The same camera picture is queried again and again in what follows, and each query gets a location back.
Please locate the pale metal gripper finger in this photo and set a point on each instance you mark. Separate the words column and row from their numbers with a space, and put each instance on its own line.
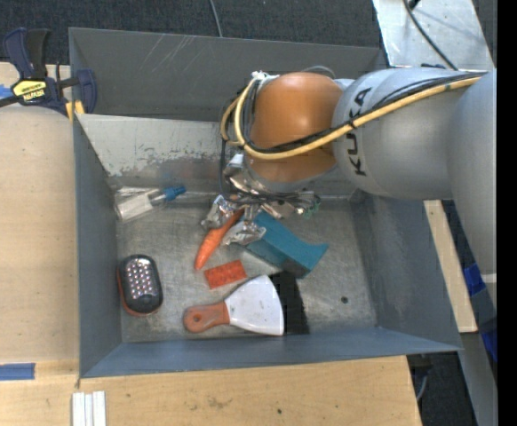
column 245, row 233
column 216, row 213

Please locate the orange toy carrot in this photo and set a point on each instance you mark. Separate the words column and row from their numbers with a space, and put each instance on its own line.
column 209, row 246

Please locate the teal wedge block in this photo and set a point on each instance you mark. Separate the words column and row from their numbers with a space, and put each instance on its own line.
column 285, row 246

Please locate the red flat brick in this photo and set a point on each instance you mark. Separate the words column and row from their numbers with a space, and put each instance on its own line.
column 225, row 274

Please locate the clear bottle with blue cap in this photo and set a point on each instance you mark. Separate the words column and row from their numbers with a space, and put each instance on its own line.
column 136, row 203

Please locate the grey metal bin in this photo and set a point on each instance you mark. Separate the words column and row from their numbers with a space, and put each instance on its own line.
column 152, row 82

